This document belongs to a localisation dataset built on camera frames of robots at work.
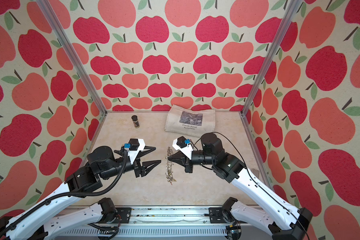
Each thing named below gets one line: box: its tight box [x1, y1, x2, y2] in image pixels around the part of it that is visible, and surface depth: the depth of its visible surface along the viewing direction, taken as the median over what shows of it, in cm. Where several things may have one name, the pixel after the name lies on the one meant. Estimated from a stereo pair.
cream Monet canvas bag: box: [164, 104, 216, 137], surface depth 107 cm
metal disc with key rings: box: [164, 146, 177, 185], surface depth 62 cm
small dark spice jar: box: [131, 115, 140, 129], surface depth 109 cm
